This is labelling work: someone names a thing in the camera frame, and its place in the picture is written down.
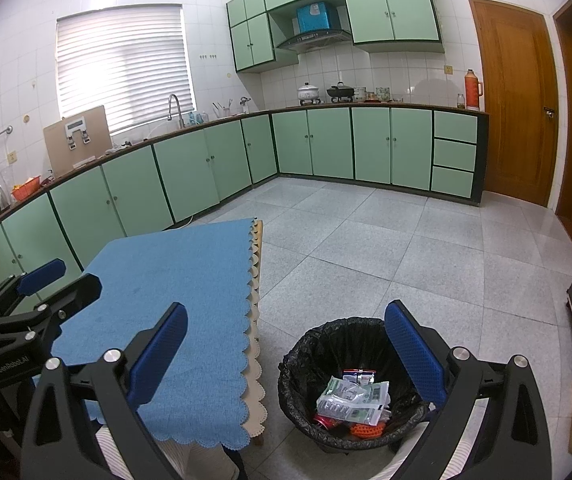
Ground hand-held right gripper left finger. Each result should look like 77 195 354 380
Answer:
20 302 189 480

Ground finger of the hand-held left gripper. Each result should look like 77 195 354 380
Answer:
0 274 103 335
0 258 67 318

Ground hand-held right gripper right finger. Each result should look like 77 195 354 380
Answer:
384 300 553 480

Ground green white packet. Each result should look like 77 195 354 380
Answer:
316 375 391 423

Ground wide orange foam net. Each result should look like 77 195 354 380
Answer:
347 421 387 437

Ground black trash bin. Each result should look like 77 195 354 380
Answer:
278 316 439 456

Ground orange plastic basket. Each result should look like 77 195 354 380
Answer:
12 176 44 200

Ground blue scalloped tablecloth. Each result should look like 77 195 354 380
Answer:
33 217 261 451

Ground beige scalloped tablecloth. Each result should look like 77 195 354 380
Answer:
241 219 268 442

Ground person's striped clothing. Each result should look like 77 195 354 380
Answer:
93 420 241 480

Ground wooden board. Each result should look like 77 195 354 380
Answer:
43 106 112 175

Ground steel kitchen faucet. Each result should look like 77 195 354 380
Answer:
167 93 185 129

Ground white window blind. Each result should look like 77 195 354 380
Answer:
56 4 197 122

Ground green lower kitchen cabinets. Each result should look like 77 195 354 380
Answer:
0 102 489 301

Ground green kitchen cabinets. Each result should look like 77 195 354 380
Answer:
0 102 489 301
226 0 446 75

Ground orange thermos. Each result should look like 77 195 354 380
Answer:
464 69 484 111

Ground black wok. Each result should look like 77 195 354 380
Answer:
327 82 355 103

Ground white cooking pot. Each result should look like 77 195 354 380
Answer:
297 82 321 106

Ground range hood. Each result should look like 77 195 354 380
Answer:
274 30 353 52

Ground green upper kitchen cabinets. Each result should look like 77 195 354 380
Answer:
226 0 446 75

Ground blue box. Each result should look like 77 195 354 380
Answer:
296 2 335 33

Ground wooden door with handle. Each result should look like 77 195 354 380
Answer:
467 0 560 208

